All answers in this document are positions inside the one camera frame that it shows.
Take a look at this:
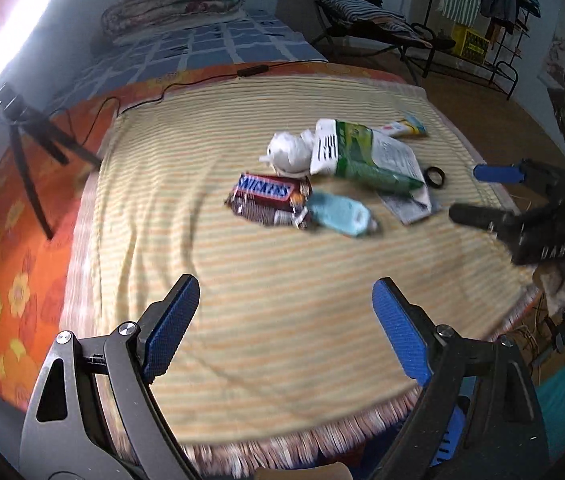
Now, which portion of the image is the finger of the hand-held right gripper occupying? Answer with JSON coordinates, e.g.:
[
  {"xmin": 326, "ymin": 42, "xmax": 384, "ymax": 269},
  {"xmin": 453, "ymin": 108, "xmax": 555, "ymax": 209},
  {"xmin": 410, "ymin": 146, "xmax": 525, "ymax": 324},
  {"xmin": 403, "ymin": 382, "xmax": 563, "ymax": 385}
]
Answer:
[
  {"xmin": 449, "ymin": 202, "xmax": 531, "ymax": 242},
  {"xmin": 473, "ymin": 158, "xmax": 563, "ymax": 196}
]

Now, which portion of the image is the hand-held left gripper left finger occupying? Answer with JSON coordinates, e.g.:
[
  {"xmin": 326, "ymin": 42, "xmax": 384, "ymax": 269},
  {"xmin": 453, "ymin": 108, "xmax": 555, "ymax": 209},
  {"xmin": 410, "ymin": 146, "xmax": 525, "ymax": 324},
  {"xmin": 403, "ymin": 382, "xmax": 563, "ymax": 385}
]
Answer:
[{"xmin": 19, "ymin": 274, "xmax": 200, "ymax": 480}]

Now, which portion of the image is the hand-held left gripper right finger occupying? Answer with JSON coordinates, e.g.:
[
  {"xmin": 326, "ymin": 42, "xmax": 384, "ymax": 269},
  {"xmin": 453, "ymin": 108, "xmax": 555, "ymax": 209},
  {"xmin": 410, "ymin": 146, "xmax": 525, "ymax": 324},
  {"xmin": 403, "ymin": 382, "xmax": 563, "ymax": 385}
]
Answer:
[{"xmin": 371, "ymin": 277, "xmax": 551, "ymax": 480}]

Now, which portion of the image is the brown chocolate bar wrapper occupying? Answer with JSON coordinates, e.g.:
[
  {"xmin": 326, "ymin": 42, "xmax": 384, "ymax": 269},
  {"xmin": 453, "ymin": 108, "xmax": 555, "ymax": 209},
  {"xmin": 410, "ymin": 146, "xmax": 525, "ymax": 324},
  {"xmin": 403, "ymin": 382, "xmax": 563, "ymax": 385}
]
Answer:
[{"xmin": 224, "ymin": 172, "xmax": 313, "ymax": 231}]

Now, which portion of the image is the tangle of wires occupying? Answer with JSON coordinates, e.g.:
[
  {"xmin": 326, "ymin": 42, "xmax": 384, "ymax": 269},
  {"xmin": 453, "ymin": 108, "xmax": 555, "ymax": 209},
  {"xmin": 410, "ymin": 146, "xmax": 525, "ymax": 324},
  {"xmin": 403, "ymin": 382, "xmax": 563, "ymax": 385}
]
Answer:
[{"xmin": 505, "ymin": 305, "xmax": 565, "ymax": 376}]

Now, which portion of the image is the black clothes rack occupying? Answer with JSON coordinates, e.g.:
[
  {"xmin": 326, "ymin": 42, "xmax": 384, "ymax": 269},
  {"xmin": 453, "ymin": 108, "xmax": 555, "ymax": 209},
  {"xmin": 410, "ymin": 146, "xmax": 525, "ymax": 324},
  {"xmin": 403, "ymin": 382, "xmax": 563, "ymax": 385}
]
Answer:
[{"xmin": 425, "ymin": 0, "xmax": 536, "ymax": 101}]

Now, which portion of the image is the grey foil packet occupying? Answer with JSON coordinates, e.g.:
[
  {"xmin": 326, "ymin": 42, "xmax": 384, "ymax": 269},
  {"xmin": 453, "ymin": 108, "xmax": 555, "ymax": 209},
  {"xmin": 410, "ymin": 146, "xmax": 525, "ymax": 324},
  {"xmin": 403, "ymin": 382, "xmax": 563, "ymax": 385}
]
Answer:
[{"xmin": 380, "ymin": 187, "xmax": 436, "ymax": 225}]

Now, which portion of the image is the striped cushion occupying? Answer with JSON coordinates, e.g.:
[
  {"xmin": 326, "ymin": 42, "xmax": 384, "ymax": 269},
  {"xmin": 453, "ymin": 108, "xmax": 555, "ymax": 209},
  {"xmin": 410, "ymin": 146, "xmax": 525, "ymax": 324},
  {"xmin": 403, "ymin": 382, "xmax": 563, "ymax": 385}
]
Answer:
[{"xmin": 321, "ymin": 0, "xmax": 433, "ymax": 43}]

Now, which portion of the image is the black tripod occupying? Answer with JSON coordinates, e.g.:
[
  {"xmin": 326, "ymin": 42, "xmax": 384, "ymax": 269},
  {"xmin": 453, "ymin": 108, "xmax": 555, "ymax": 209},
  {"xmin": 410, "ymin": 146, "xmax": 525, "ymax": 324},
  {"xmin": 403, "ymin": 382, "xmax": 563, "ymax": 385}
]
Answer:
[{"xmin": 0, "ymin": 82, "xmax": 106, "ymax": 241}]

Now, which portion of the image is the yellow striped blanket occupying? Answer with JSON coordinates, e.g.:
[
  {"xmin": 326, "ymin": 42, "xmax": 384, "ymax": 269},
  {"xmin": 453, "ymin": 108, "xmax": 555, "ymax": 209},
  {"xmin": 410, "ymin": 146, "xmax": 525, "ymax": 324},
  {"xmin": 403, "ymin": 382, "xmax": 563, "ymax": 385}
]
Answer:
[{"xmin": 60, "ymin": 75, "xmax": 546, "ymax": 478}]

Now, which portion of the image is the black ring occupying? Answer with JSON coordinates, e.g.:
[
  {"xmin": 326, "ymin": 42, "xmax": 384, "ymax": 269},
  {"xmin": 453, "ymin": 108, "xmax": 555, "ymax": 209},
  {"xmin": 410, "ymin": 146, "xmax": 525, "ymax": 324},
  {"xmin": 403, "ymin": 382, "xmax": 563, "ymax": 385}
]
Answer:
[{"xmin": 423, "ymin": 165, "xmax": 448, "ymax": 190}]

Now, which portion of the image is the green and white package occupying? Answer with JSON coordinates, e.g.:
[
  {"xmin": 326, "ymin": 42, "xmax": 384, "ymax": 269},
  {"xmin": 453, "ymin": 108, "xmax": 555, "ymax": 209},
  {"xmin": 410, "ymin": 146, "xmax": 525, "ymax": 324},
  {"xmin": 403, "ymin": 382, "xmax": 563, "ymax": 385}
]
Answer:
[{"xmin": 309, "ymin": 118, "xmax": 431, "ymax": 196}]

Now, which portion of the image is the yellow crate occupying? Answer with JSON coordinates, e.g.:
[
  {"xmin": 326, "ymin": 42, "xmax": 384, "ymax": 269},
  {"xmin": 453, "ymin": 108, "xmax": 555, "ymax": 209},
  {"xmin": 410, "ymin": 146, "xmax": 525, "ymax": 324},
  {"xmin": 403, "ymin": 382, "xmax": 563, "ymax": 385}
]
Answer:
[{"xmin": 450, "ymin": 24, "xmax": 491, "ymax": 63}]

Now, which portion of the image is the blue checked blanket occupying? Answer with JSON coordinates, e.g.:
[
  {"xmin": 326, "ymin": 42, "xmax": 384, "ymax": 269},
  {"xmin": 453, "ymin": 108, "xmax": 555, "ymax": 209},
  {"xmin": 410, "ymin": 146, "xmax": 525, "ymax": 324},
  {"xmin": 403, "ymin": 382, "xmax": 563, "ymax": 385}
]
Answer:
[{"xmin": 57, "ymin": 7, "xmax": 328, "ymax": 106}]

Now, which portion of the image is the black cable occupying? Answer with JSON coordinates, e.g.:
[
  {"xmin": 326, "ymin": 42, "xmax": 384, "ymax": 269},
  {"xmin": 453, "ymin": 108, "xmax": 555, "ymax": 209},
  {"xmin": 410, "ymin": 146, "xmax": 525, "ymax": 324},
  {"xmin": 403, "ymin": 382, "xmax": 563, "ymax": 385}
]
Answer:
[{"xmin": 47, "ymin": 60, "xmax": 333, "ymax": 156}]

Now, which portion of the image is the light blue small bottle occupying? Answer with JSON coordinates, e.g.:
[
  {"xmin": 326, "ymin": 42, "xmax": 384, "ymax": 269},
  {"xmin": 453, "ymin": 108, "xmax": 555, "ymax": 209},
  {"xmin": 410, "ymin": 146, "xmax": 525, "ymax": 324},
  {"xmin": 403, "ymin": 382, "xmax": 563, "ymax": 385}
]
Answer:
[{"xmin": 307, "ymin": 191, "xmax": 382, "ymax": 237}]

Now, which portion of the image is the folded quilt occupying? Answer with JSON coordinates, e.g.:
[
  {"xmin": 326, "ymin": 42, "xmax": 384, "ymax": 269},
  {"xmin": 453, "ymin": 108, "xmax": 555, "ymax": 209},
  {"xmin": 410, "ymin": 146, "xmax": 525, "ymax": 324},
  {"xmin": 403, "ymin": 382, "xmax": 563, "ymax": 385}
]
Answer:
[{"xmin": 100, "ymin": 0, "xmax": 250, "ymax": 46}]

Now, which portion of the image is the white tissue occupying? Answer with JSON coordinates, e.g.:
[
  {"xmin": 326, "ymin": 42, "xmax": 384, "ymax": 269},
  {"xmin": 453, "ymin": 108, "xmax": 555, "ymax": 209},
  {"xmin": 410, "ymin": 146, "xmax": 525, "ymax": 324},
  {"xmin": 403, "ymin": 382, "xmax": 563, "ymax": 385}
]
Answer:
[{"xmin": 260, "ymin": 130, "xmax": 319, "ymax": 176}]

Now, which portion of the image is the light blue tube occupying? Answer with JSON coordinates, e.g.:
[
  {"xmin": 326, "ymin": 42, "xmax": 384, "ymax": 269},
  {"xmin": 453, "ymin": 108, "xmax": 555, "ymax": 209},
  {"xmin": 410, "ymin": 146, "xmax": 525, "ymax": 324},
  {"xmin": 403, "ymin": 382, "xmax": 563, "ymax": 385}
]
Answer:
[{"xmin": 373, "ymin": 116, "xmax": 428, "ymax": 138}]

